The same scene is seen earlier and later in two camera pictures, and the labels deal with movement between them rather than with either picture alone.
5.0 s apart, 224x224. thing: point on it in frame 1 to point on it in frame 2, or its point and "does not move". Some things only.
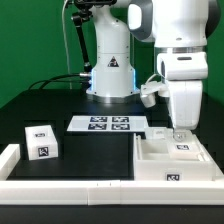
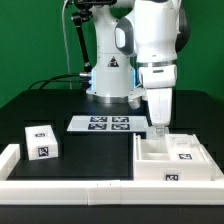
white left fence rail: [8, 160] does not move
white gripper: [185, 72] to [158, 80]
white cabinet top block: [41, 142] does not move
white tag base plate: [109, 123] does not move
